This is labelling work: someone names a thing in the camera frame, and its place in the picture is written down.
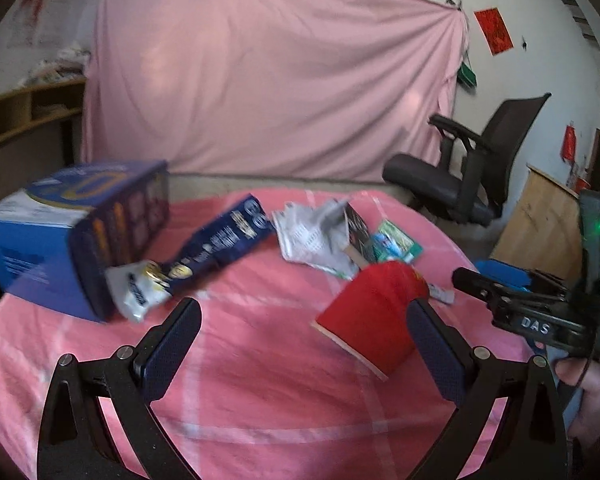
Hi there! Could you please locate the green blue small packet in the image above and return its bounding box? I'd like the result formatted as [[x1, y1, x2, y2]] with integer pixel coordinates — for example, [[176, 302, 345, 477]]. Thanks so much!
[[372, 219, 422, 263]]

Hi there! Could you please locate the person's right hand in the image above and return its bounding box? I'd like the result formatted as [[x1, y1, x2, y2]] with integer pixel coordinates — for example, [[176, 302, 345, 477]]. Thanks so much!
[[555, 359, 600, 448]]

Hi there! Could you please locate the wooden cabinet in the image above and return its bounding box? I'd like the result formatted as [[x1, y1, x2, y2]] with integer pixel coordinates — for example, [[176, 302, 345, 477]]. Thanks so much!
[[491, 166, 582, 281]]

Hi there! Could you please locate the dark blue snack bag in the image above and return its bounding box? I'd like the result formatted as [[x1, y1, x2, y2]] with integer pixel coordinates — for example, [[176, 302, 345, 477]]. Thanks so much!
[[105, 194, 274, 322]]

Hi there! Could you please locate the black office chair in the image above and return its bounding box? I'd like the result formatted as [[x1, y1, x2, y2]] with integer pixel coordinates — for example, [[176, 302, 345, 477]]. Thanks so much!
[[382, 92, 552, 228]]

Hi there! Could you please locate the pink checked tablecloth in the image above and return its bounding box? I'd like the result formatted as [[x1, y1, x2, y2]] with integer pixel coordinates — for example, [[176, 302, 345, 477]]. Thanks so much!
[[0, 186, 531, 480]]

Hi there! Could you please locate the blue cardboard box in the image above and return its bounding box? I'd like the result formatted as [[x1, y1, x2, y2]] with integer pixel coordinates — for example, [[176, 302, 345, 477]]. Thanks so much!
[[0, 160, 169, 322]]

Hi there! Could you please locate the dark printed carton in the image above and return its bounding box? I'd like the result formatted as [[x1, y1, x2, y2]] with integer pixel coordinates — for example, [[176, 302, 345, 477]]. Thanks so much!
[[343, 204, 377, 270]]

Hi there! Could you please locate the green hanging pouch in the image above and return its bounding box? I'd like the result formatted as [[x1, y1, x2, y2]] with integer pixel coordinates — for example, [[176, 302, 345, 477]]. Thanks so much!
[[456, 53, 478, 90]]

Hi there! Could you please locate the crumpled grey paper wrapper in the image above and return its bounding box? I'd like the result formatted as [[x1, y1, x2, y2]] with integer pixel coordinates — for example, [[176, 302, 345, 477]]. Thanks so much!
[[272, 198, 358, 280]]

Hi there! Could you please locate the wooden shelf unit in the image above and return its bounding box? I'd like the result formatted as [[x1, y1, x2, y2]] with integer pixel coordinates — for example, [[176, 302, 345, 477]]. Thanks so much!
[[0, 77, 85, 200]]

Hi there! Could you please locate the pink hanging sheet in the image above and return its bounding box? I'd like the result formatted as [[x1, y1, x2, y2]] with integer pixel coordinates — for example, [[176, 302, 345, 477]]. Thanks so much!
[[82, 0, 467, 182]]

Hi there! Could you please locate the red wall ornament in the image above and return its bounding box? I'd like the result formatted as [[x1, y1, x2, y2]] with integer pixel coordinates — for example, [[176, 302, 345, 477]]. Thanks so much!
[[560, 122, 577, 165]]

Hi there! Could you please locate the red diamond wall poster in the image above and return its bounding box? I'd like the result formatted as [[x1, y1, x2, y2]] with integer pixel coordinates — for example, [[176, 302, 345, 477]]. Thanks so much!
[[475, 8, 514, 55]]

